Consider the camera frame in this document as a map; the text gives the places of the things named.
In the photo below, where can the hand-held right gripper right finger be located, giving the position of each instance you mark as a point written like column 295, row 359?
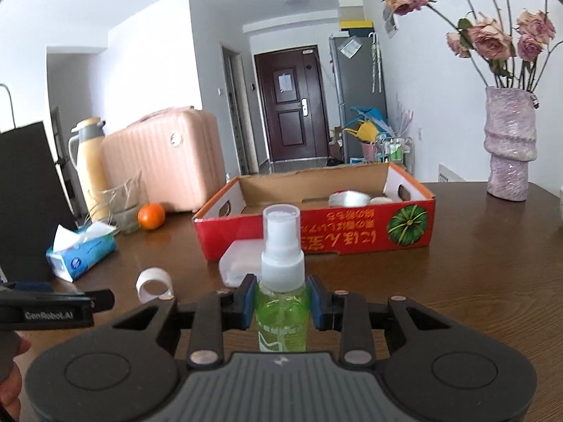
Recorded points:
column 317, row 305

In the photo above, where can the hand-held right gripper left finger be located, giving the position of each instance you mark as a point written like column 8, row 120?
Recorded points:
column 249, row 301

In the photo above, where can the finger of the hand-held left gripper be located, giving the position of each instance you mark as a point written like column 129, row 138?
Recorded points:
column 33, row 288
column 101, row 301

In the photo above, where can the green spray bottle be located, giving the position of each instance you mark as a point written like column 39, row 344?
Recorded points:
column 281, row 316

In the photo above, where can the red cardboard box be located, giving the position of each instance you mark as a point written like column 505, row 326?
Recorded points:
column 352, row 234

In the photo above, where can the red and white lint brush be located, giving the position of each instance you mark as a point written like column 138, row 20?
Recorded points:
column 349, row 199

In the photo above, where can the white round cap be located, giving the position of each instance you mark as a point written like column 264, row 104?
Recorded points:
column 380, row 201

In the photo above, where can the person's left hand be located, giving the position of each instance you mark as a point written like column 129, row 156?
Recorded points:
column 13, row 387

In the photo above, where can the white rectangular plastic box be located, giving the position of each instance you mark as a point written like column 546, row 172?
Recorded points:
column 239, row 263

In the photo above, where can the blue tissue pack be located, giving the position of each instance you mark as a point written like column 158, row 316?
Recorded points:
column 83, row 257

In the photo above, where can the white tape roll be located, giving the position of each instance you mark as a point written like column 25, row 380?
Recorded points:
column 147, row 288

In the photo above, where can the black paper bag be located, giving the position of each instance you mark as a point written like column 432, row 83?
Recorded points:
column 31, row 202

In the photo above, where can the clear glass cup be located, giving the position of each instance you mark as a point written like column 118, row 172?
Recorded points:
column 123, row 211

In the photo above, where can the orange fruit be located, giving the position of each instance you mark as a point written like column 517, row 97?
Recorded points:
column 151, row 216

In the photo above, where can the yellow thermos jug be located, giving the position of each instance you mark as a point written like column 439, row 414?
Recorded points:
column 92, row 171

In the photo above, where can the pink ribbed suitcase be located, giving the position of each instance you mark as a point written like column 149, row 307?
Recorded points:
column 167, row 162

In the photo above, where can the pink bucket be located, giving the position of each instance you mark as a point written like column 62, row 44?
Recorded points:
column 369, row 151

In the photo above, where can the dark brown door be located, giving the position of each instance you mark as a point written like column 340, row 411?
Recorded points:
column 292, row 127

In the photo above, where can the yellow plastic item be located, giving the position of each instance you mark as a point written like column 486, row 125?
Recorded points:
column 365, row 132

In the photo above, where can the white flat board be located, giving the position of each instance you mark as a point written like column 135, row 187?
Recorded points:
column 451, row 173

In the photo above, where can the blue plastic stool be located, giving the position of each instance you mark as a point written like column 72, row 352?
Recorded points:
column 371, row 116

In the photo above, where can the purple feather decoration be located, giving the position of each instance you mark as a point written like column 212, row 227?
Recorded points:
column 403, row 118

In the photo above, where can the white paper notice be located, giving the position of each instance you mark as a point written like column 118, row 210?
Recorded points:
column 285, row 82

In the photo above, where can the grey refrigerator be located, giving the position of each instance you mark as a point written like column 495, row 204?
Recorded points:
column 356, row 83

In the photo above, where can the purple textured vase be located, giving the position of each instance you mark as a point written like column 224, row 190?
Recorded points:
column 510, row 149

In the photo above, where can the white paper sheet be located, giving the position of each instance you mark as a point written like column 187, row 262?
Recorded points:
column 352, row 47

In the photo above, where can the yellow box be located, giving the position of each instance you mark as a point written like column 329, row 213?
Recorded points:
column 356, row 25

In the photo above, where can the bunch of dried pink roses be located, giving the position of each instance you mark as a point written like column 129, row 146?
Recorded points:
column 490, row 37

